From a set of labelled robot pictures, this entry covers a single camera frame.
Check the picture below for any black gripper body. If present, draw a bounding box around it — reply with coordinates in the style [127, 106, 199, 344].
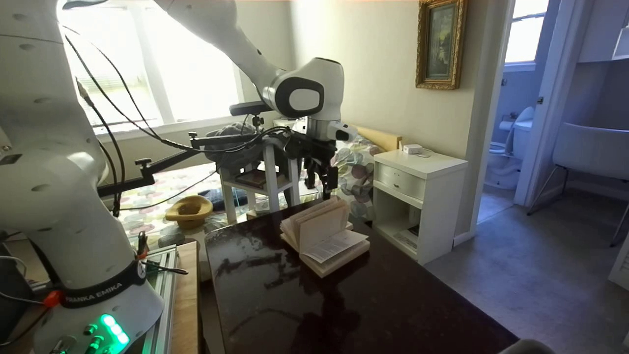
[299, 133, 343, 177]

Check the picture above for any purple paperback book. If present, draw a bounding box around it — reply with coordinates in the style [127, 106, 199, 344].
[280, 194, 372, 279]

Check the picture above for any white stool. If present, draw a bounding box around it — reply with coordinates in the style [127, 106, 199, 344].
[219, 139, 305, 226]

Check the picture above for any wooden headboard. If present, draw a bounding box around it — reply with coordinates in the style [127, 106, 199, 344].
[356, 124, 406, 153]

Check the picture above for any blue cloth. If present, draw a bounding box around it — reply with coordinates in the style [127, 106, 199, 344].
[199, 187, 252, 212]

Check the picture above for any white nightstand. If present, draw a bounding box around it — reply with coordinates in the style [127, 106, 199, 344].
[372, 147, 470, 267]

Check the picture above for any yellow bowl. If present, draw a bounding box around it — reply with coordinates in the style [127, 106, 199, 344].
[164, 194, 217, 232]

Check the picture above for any gold framed picture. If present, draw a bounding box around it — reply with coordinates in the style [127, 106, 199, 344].
[415, 0, 469, 92]

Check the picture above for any wooden board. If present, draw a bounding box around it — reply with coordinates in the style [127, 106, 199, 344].
[172, 240, 201, 354]

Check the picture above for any white toilet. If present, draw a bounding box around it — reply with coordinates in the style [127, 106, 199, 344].
[488, 104, 537, 192]

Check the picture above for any white door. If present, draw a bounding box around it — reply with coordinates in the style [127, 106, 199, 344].
[512, 0, 596, 208]

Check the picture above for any gray rounded object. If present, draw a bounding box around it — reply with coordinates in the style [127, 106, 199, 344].
[500, 338, 559, 354]

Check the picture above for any white bassinet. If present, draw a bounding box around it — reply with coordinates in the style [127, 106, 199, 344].
[527, 120, 629, 248]

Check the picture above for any black camera on mount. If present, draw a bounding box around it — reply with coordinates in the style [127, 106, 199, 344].
[229, 98, 276, 130]

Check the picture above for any thin black cable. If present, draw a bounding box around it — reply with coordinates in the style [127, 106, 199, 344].
[62, 31, 203, 153]

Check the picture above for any thick black cable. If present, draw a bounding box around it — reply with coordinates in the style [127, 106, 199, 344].
[73, 76, 127, 220]

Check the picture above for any aluminium rail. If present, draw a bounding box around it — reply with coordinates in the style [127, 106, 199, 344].
[140, 244, 180, 354]

